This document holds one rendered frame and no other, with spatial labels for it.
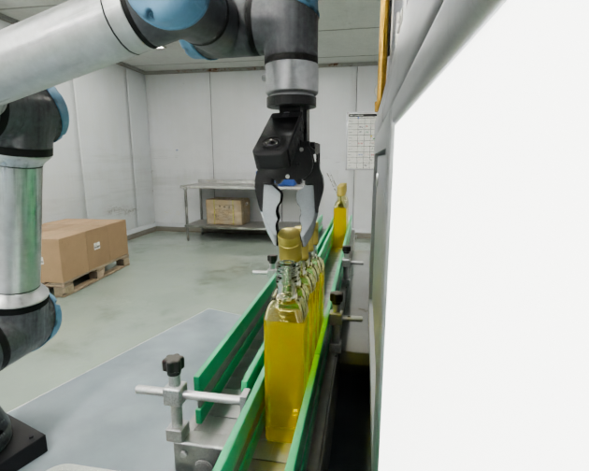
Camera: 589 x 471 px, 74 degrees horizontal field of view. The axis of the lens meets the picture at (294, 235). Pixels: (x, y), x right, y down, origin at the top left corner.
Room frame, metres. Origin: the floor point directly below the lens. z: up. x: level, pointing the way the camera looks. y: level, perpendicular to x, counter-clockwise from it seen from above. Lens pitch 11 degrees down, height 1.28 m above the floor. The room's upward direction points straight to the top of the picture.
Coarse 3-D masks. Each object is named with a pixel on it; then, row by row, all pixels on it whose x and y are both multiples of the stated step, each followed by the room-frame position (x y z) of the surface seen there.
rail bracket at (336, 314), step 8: (336, 296) 0.75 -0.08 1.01; (336, 304) 0.76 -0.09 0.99; (336, 312) 0.76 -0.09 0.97; (336, 320) 0.75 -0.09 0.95; (344, 320) 0.76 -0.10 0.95; (352, 320) 0.76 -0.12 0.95; (360, 320) 0.75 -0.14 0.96; (336, 328) 0.76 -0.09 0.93; (336, 336) 0.76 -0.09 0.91; (336, 344) 0.76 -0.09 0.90; (336, 352) 0.75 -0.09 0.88
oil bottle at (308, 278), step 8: (304, 280) 0.61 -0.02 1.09; (312, 280) 0.62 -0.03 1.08; (312, 288) 0.61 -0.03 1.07; (312, 296) 0.61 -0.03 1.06; (312, 304) 0.61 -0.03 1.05; (312, 312) 0.61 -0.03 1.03; (312, 320) 0.61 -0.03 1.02; (312, 328) 0.61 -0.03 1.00; (312, 336) 0.61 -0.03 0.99; (312, 344) 0.61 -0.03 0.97; (312, 352) 0.61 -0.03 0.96; (312, 360) 0.61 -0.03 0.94
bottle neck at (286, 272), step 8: (280, 264) 0.51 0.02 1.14; (288, 264) 0.50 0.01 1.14; (296, 264) 0.51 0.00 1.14; (280, 272) 0.51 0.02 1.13; (288, 272) 0.50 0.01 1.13; (296, 272) 0.51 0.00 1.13; (280, 280) 0.51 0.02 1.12; (288, 280) 0.50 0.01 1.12; (296, 280) 0.51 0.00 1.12; (280, 288) 0.51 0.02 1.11; (288, 288) 0.50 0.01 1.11; (296, 288) 0.52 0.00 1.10; (280, 296) 0.51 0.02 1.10; (288, 296) 0.50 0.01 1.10
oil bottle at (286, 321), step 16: (272, 304) 0.50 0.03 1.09; (288, 304) 0.50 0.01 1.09; (304, 304) 0.51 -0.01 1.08; (272, 320) 0.49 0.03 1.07; (288, 320) 0.49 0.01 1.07; (304, 320) 0.49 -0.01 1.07; (272, 336) 0.49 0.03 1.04; (288, 336) 0.49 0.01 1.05; (304, 336) 0.49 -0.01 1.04; (272, 352) 0.49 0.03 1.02; (288, 352) 0.49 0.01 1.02; (304, 352) 0.49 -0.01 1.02; (272, 368) 0.49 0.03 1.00; (288, 368) 0.49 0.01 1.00; (304, 368) 0.49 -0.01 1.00; (272, 384) 0.49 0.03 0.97; (288, 384) 0.49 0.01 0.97; (304, 384) 0.49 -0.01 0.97; (272, 400) 0.49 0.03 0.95; (288, 400) 0.49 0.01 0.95; (272, 416) 0.49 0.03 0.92; (288, 416) 0.49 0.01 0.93; (272, 432) 0.49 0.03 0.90; (288, 432) 0.49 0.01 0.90
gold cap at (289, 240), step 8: (280, 232) 0.56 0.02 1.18; (288, 232) 0.56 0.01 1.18; (296, 232) 0.56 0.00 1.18; (280, 240) 0.55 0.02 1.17; (288, 240) 0.54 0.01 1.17; (296, 240) 0.55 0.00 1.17; (280, 248) 0.56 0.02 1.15; (288, 248) 0.55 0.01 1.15; (296, 248) 0.55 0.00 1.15; (280, 256) 0.56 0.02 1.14; (288, 256) 0.55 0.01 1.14; (296, 256) 0.56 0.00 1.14
